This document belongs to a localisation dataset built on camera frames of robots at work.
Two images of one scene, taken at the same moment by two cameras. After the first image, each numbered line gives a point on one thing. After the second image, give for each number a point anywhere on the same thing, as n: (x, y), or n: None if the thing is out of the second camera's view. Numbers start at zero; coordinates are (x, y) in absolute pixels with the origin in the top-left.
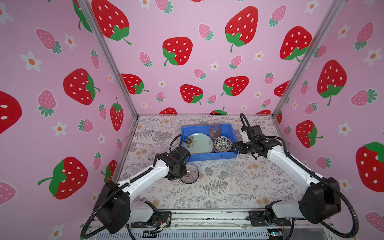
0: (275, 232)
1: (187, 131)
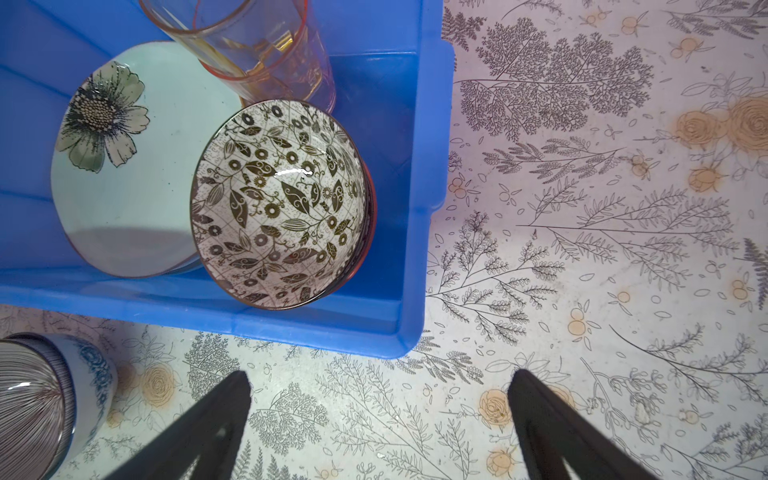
0: None
1: (392, 69)
